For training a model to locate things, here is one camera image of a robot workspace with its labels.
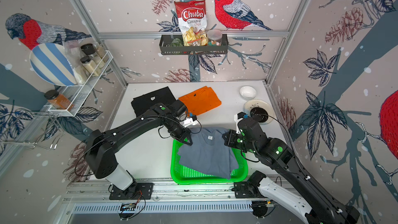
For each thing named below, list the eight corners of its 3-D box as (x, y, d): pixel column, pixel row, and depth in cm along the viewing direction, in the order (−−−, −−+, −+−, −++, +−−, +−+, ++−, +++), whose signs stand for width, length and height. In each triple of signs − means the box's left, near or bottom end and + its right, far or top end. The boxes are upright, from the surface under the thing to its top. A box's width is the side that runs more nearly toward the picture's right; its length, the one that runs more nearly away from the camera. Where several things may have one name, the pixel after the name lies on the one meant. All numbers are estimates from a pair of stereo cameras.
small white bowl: (240, 100, 111) (241, 95, 107) (238, 90, 117) (239, 85, 114) (256, 99, 111) (257, 95, 107) (253, 89, 117) (254, 85, 114)
